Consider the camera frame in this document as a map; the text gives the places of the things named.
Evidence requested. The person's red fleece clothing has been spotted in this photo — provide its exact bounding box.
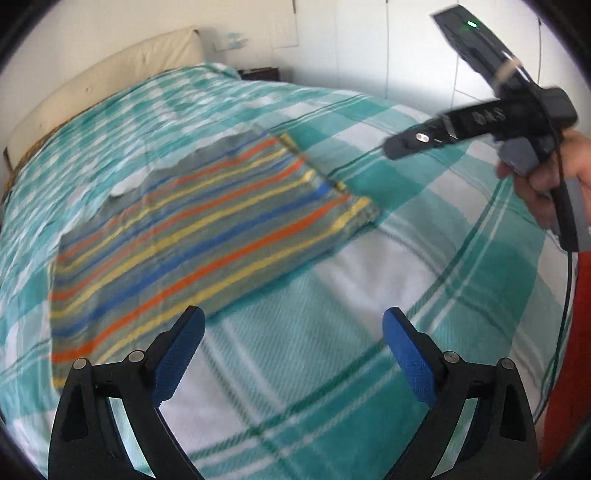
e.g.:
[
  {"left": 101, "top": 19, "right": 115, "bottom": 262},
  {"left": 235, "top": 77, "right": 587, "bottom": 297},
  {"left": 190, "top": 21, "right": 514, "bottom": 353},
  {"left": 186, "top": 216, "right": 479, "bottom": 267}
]
[{"left": 538, "top": 249, "right": 591, "bottom": 469}]

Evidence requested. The black cable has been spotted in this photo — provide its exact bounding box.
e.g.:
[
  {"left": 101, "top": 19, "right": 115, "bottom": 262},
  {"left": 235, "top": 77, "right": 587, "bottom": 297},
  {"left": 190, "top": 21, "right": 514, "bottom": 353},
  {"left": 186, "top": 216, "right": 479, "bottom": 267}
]
[{"left": 547, "top": 249, "right": 575, "bottom": 416}]

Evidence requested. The cream padded headboard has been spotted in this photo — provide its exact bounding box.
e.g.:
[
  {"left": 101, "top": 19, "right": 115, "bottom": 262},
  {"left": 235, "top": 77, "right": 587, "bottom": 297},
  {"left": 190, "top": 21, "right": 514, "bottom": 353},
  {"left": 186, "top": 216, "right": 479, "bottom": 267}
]
[{"left": 2, "top": 25, "right": 206, "bottom": 169}]

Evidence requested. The person's right hand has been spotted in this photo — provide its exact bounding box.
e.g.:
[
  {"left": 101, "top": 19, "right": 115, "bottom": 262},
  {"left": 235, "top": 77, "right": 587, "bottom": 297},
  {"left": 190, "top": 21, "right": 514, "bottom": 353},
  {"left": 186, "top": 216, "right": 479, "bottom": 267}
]
[{"left": 498, "top": 130, "right": 591, "bottom": 230}]

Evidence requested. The teal white plaid blanket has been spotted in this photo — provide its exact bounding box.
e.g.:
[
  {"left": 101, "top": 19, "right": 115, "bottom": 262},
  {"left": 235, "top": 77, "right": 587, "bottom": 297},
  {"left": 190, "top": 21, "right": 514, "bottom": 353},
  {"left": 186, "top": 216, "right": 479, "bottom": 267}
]
[{"left": 0, "top": 62, "right": 575, "bottom": 480}]

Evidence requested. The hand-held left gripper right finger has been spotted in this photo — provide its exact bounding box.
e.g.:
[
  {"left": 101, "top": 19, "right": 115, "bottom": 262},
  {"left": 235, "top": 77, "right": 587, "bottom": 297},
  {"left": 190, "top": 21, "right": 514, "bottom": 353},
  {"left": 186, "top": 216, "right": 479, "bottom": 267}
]
[{"left": 382, "top": 307, "right": 541, "bottom": 480}]

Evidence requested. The white wardrobe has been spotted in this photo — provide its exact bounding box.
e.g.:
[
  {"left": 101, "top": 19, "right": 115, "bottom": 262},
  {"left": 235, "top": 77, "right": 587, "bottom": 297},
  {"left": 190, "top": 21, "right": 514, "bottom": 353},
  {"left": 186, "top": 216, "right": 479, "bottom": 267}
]
[{"left": 272, "top": 0, "right": 591, "bottom": 139}]

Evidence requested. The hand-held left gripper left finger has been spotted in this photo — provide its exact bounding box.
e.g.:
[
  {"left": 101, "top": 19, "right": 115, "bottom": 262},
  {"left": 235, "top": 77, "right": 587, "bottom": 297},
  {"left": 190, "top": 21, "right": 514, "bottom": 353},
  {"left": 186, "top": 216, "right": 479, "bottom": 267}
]
[{"left": 47, "top": 305, "right": 206, "bottom": 480}]

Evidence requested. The dark wooden nightstand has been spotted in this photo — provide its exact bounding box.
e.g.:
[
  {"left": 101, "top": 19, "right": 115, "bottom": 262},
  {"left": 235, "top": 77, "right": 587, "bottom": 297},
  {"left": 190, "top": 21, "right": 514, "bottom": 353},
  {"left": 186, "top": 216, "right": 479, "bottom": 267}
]
[{"left": 238, "top": 67, "right": 282, "bottom": 83}]

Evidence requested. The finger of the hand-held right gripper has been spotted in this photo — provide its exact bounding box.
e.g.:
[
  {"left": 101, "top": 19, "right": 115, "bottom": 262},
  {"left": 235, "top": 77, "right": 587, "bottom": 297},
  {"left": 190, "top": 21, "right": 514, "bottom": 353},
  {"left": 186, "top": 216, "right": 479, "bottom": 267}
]
[{"left": 383, "top": 115, "right": 455, "bottom": 160}]

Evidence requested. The striped towel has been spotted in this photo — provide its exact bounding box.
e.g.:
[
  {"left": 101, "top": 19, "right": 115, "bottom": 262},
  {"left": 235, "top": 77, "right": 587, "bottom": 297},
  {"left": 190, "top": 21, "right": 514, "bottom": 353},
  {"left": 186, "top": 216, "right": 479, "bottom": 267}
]
[{"left": 48, "top": 134, "right": 382, "bottom": 391}]

